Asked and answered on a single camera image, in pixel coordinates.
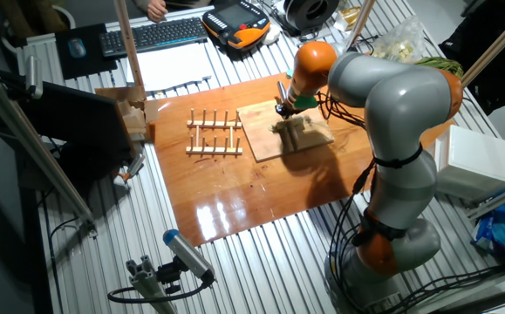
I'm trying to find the black filament spool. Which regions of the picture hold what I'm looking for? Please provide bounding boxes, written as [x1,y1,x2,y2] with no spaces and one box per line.
[283,0,340,32]

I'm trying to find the person's bare hand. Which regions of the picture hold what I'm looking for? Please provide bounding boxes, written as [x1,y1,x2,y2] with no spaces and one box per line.
[147,0,169,24]

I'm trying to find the glossy brown wooden board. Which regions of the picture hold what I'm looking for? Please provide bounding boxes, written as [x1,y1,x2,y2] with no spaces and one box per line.
[149,72,456,248]

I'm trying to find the green wrist adapter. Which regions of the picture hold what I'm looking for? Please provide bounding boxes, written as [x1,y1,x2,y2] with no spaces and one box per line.
[293,95,319,110]

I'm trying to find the short aluminium profile stand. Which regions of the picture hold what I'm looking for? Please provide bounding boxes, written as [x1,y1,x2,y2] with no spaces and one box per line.
[125,256,178,314]

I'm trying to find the silver handled kitchen knife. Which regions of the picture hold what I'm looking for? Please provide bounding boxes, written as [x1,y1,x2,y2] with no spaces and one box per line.
[276,80,301,153]

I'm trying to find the white foam box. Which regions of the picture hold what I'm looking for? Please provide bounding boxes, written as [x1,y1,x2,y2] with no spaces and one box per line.
[434,125,505,201]

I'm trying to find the light wooden cutting board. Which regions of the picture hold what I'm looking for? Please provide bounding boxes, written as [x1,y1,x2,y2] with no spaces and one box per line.
[236,99,336,163]

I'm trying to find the aluminium profile bar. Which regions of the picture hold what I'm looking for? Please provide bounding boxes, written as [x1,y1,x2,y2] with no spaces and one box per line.
[467,178,505,222]

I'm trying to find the black monitor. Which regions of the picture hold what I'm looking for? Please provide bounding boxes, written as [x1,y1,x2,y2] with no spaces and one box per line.
[0,69,136,180]

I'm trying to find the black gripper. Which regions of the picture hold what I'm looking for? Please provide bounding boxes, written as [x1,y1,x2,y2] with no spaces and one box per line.
[274,103,308,121]

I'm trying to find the silver camera with blue end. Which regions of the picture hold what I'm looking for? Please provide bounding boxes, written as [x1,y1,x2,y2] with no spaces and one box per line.
[162,229,216,283]

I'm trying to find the beige sleeved forearm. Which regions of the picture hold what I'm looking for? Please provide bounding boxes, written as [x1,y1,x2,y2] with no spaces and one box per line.
[134,0,214,12]

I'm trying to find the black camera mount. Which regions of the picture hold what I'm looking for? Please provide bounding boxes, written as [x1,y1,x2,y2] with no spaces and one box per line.
[155,256,184,295]

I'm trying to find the wooden frame post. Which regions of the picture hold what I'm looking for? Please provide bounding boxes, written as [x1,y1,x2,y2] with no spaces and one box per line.
[113,0,145,88]
[346,0,378,49]
[460,3,505,88]

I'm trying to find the brown cardboard box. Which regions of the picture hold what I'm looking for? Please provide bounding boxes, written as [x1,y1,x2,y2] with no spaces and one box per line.
[94,85,160,144]

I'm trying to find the black cables on table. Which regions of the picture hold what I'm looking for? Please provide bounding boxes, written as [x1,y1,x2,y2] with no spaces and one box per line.
[386,264,505,314]

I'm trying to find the white paper sheet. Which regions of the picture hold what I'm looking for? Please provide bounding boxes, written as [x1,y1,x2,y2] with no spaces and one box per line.
[125,41,214,92]

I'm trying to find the orange and black teach pendant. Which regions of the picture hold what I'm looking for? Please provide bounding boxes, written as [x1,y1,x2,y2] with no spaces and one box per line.
[201,0,272,51]

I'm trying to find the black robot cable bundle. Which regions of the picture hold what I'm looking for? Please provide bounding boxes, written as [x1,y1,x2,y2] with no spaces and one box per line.
[315,34,379,314]

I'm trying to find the clear bag of chopped scallions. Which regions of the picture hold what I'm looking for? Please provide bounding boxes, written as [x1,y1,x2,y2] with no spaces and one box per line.
[372,15,427,62]

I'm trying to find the black mouse pad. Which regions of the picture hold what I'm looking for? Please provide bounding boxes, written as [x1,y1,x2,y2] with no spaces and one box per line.
[54,23,119,81]

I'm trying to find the grey computer mouse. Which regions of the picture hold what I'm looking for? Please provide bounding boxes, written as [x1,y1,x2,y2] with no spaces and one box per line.
[67,38,87,59]

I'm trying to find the black camera cable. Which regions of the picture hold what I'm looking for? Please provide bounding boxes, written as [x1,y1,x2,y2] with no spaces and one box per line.
[106,278,215,304]

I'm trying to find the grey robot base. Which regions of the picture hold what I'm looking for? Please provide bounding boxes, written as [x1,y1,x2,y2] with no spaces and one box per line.
[324,243,410,314]

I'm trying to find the yellow snack packet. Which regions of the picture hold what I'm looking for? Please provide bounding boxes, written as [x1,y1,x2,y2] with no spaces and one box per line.
[333,6,361,31]

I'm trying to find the clamp with orange tip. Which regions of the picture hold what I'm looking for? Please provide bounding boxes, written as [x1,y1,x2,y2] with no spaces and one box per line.
[113,153,147,187]

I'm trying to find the long aluminium frame bar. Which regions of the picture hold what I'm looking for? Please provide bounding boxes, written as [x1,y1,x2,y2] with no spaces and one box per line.
[0,60,99,239]

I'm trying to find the small white rounded object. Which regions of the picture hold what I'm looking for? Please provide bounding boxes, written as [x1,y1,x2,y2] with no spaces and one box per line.
[263,24,282,46]

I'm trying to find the wooden peg rack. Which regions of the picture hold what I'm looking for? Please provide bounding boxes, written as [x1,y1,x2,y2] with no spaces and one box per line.
[185,107,244,156]

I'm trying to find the black computer keyboard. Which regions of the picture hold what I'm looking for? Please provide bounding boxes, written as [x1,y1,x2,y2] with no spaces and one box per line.
[99,16,209,59]

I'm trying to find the green scallion bunch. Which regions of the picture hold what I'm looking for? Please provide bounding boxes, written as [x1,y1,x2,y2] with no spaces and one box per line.
[415,56,465,79]

